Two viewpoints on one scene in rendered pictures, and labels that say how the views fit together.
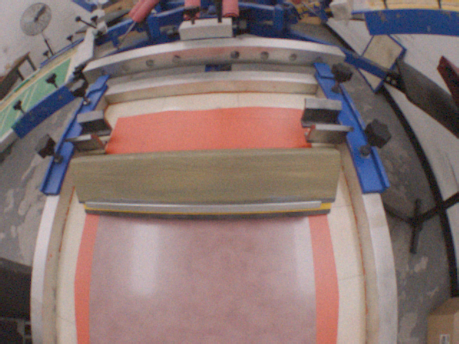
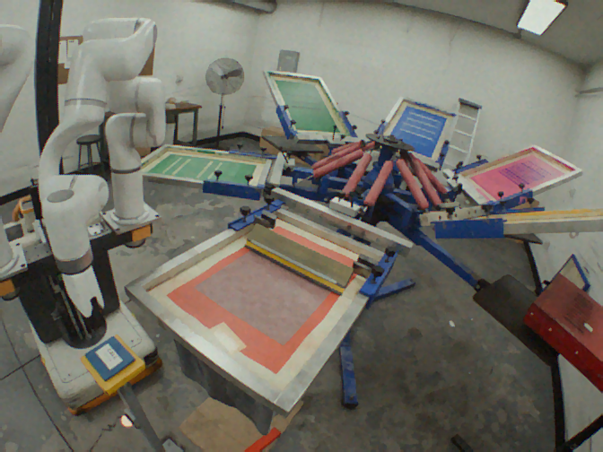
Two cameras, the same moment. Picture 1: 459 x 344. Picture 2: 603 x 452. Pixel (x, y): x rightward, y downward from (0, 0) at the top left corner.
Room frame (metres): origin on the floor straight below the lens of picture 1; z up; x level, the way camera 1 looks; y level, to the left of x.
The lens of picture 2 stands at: (-0.70, -0.29, 1.61)
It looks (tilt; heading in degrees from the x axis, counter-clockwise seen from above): 29 degrees down; 23
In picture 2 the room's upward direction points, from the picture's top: 11 degrees clockwise
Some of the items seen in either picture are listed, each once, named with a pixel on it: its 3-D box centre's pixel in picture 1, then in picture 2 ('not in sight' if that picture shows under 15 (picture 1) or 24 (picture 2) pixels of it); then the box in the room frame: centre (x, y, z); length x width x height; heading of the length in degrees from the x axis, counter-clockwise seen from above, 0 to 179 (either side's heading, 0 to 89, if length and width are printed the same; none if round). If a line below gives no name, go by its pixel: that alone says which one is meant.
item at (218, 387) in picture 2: not in sight; (218, 372); (-0.28, 0.07, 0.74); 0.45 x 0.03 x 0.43; 88
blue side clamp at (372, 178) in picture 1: (343, 126); (378, 276); (0.24, -0.23, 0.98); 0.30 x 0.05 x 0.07; 178
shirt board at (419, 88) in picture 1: (355, 57); (457, 264); (0.71, -0.55, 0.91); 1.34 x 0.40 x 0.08; 58
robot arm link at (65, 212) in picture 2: not in sight; (77, 212); (-0.51, 0.22, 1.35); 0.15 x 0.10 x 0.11; 42
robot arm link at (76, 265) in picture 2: not in sight; (71, 252); (-0.55, 0.21, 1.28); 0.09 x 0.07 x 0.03; 87
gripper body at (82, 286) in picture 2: not in sight; (80, 280); (-0.55, 0.20, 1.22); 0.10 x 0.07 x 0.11; 87
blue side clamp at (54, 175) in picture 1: (80, 136); (256, 220); (0.26, 0.33, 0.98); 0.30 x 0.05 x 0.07; 178
